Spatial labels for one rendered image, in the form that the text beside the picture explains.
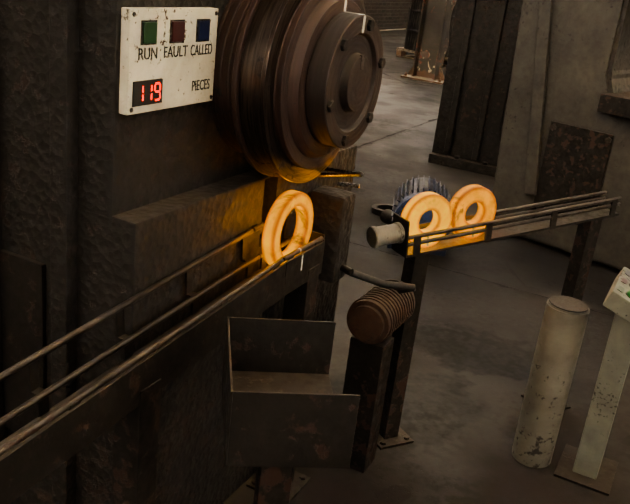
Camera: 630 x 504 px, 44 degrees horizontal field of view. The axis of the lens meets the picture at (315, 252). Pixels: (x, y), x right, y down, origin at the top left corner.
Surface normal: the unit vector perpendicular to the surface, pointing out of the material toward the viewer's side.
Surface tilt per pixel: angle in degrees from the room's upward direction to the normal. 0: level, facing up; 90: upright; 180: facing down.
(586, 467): 90
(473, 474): 0
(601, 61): 90
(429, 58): 90
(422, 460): 0
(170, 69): 90
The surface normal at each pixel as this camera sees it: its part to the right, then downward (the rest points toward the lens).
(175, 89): 0.88, 0.25
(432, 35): -0.47, 0.26
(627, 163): -0.66, 0.19
